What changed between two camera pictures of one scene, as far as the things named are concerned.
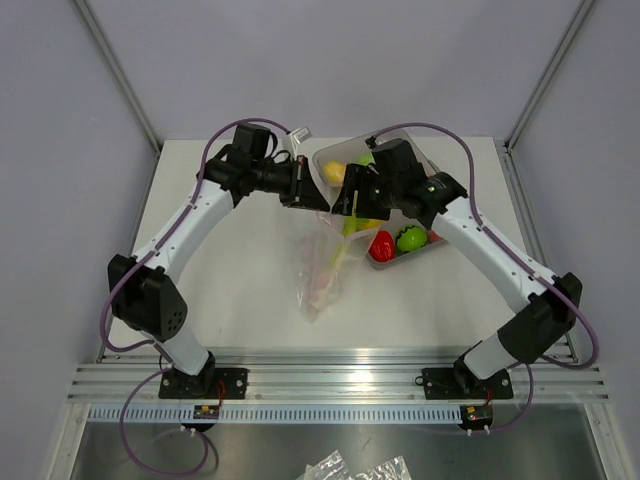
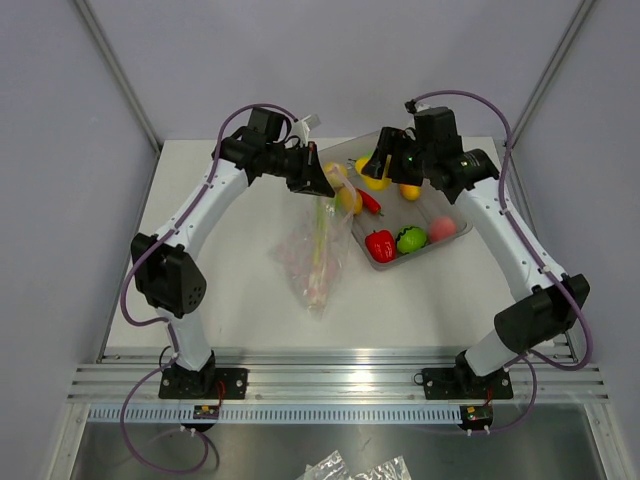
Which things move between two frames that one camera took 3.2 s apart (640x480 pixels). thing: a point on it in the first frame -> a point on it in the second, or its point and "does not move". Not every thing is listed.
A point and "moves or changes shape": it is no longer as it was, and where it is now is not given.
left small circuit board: [206, 412] does not move
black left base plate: [209, 383] does not move
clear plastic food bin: [386, 240] does not move
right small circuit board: [477, 414] does not move
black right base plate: [460, 383] does not move
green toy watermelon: [410, 238] does not move
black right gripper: [355, 177] -> [386, 145]
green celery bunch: [352, 223] -> [326, 209]
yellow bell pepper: [370, 224] moves or changes shape
